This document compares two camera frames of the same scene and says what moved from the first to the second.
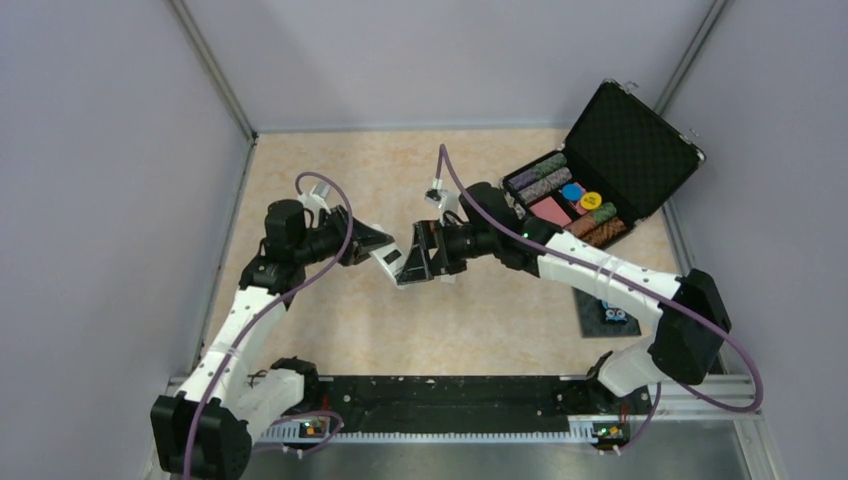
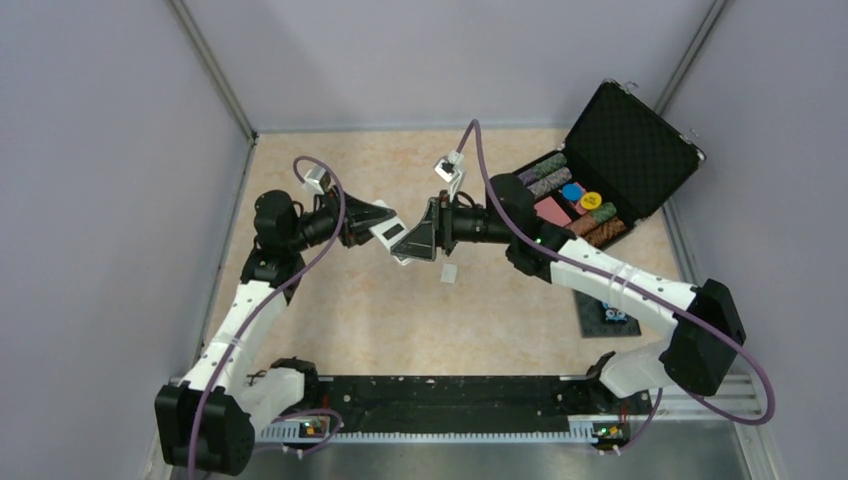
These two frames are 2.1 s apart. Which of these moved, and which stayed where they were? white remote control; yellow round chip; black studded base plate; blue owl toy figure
Moved: white remote control
Stayed: yellow round chip; blue owl toy figure; black studded base plate
